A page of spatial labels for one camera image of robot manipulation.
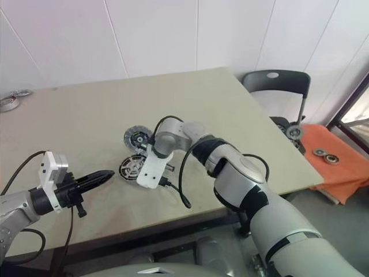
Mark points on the silver motor stator copper windings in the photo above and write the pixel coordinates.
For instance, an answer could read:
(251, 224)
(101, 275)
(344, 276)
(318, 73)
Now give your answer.
(128, 179)

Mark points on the black folding chair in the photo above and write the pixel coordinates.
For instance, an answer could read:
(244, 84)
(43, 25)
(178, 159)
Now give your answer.
(288, 79)

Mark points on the black table frame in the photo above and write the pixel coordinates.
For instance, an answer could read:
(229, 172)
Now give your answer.
(129, 242)

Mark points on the silver metal washer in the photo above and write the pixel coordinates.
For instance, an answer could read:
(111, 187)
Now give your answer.
(21, 93)

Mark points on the silver spoked wheel black rim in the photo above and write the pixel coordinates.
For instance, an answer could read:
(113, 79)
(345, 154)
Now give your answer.
(131, 167)

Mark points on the grey rounded shape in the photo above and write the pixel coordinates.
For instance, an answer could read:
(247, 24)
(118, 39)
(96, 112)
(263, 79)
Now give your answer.
(212, 248)

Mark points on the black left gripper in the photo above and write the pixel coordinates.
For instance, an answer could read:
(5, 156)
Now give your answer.
(67, 191)

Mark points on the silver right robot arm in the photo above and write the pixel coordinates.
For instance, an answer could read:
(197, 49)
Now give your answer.
(259, 231)

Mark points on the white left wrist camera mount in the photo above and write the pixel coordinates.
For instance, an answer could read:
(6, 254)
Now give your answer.
(46, 170)

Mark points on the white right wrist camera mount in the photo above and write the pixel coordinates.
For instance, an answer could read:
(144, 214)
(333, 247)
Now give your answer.
(150, 176)

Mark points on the white flat board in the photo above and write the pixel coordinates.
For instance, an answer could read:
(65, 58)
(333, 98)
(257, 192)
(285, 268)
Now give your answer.
(328, 197)

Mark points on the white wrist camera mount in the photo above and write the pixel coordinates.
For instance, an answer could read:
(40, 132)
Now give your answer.
(150, 176)
(46, 170)

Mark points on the small dark round bearing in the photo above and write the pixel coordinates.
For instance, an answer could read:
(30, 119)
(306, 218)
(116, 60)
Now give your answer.
(319, 151)

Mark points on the orange cloth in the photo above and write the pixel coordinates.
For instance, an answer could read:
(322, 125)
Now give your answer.
(340, 179)

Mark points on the silver motor end cover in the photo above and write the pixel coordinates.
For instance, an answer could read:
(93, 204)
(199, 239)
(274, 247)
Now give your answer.
(131, 135)

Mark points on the dark window frame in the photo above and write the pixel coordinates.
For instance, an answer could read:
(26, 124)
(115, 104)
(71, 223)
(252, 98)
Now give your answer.
(347, 109)

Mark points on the round dark motor wheel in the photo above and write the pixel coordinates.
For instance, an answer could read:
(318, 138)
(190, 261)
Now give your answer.
(294, 132)

